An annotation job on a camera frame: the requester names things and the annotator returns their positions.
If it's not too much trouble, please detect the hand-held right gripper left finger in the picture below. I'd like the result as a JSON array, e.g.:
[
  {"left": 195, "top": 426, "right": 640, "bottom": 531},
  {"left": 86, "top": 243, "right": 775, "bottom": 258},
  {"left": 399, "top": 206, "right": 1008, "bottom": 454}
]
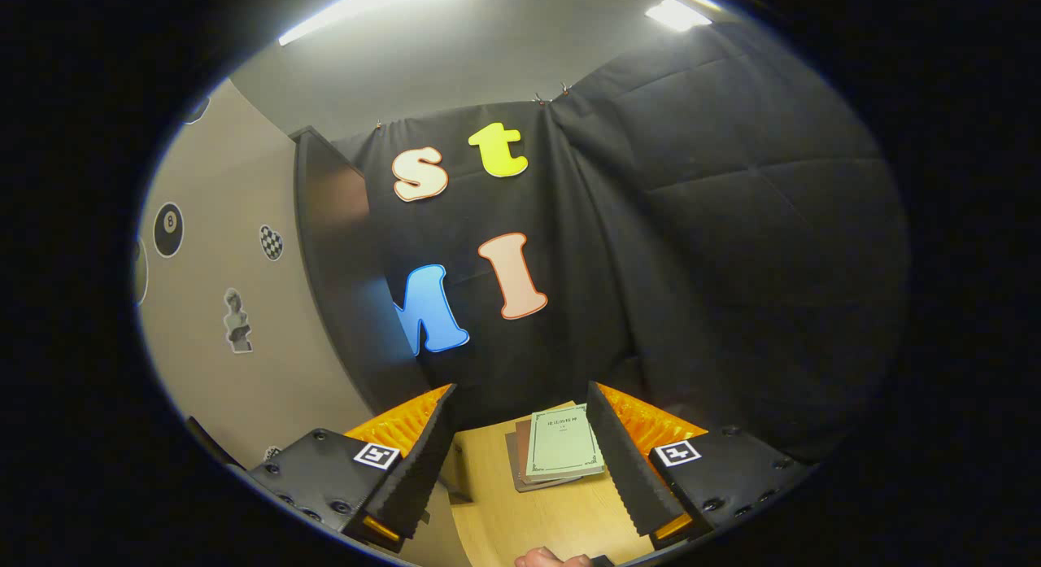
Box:
[{"left": 244, "top": 384, "right": 464, "bottom": 552}]

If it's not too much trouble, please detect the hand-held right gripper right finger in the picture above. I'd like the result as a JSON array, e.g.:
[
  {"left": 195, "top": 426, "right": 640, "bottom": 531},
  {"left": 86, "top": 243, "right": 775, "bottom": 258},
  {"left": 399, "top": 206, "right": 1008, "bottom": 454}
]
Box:
[{"left": 586, "top": 382, "right": 814, "bottom": 552}]

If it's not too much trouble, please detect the grey cabinet door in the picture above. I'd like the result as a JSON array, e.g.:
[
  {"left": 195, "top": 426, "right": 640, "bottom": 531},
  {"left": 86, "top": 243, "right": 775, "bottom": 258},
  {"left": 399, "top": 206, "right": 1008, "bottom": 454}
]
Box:
[{"left": 133, "top": 79, "right": 474, "bottom": 567}]

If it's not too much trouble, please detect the green book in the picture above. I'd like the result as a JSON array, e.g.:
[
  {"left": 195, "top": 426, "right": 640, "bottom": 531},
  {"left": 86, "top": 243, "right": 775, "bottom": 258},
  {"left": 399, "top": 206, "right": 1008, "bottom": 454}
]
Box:
[{"left": 525, "top": 404, "right": 607, "bottom": 482}]

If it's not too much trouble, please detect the brown book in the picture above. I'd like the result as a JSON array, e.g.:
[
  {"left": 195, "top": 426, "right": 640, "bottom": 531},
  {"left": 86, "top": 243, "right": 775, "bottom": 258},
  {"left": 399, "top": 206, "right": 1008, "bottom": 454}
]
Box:
[{"left": 515, "top": 419, "right": 538, "bottom": 481}]

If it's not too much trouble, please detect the black backdrop cloth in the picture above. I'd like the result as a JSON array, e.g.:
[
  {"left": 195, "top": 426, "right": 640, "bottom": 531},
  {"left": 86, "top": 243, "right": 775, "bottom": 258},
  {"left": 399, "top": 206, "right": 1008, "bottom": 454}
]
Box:
[{"left": 329, "top": 20, "right": 912, "bottom": 466}]

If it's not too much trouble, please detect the small ceiling light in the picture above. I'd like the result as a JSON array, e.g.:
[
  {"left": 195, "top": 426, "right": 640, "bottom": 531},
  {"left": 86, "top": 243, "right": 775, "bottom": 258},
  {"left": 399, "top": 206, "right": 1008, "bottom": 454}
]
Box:
[{"left": 646, "top": 0, "right": 713, "bottom": 33}]

